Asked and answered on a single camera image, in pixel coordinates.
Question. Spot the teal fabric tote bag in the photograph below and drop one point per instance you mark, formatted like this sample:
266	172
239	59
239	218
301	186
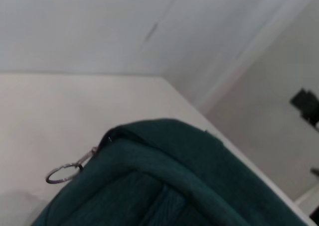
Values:
162	181

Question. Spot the black background device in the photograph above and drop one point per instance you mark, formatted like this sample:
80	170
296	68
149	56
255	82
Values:
305	106

